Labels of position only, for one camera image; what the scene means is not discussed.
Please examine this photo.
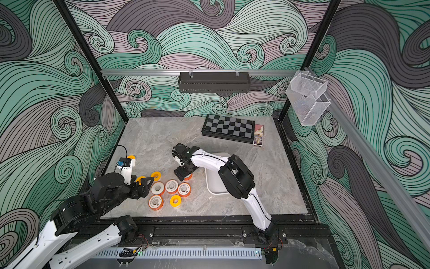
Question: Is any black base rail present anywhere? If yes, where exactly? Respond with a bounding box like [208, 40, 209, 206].
[63, 215, 337, 245]

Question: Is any clear acrylic wall box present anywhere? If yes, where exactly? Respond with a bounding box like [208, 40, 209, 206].
[286, 71, 331, 126]

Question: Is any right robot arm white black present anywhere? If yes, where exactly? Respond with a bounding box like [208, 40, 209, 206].
[172, 143, 279, 244]

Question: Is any aluminium rail right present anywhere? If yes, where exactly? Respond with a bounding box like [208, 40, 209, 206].
[292, 75, 430, 263]

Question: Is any aluminium rail back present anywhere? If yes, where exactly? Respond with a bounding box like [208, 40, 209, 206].
[101, 68, 297, 77]

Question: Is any orange tape roll plain white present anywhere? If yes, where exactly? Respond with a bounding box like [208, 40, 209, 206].
[151, 181, 165, 196]

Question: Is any orange tape roll front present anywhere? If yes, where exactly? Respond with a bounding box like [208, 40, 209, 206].
[148, 195, 164, 211]

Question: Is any small colourful card box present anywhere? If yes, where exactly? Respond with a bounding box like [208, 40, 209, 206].
[253, 124, 264, 146]

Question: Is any white storage tray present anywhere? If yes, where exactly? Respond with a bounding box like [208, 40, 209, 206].
[205, 152, 231, 195]

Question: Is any black grey chessboard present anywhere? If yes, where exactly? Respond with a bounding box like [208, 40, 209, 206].
[202, 114, 255, 144]

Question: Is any yellow tape roll front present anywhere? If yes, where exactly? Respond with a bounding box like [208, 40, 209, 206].
[170, 195, 182, 208]

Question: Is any white perforated cable duct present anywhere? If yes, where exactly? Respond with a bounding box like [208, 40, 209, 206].
[93, 248, 263, 260]

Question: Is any yellow tape roll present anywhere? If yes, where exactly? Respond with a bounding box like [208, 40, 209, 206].
[151, 171, 161, 182]
[135, 176, 146, 186]
[170, 195, 182, 208]

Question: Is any black wall shelf basket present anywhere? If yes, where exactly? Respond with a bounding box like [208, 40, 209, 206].
[178, 72, 251, 95]

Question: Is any aluminium rail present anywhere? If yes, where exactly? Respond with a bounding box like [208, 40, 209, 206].
[292, 75, 430, 263]
[101, 68, 297, 77]

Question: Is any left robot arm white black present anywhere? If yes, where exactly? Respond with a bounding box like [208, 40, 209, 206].
[8, 173, 154, 269]

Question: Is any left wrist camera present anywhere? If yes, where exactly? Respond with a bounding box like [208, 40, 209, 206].
[116, 157, 136, 185]

